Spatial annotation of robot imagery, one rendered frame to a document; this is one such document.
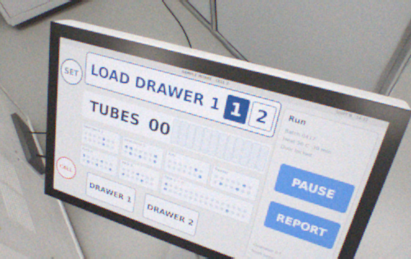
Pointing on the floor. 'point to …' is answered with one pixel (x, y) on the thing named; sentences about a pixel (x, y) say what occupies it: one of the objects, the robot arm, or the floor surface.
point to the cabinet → (15, 180)
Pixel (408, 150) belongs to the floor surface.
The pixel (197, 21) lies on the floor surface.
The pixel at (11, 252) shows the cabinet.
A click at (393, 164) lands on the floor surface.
